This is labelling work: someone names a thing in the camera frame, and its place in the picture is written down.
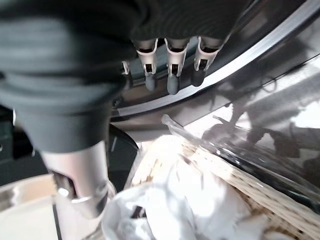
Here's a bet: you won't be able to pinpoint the woven wicker laundry basket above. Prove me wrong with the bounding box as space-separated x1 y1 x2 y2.
129 136 320 240

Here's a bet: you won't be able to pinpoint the dark grey washing machine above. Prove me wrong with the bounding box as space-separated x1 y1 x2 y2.
109 0 320 176

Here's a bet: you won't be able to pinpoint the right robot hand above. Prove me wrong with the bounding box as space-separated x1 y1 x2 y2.
0 0 254 219

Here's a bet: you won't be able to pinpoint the white clothes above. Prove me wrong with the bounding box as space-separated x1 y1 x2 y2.
101 134 272 240

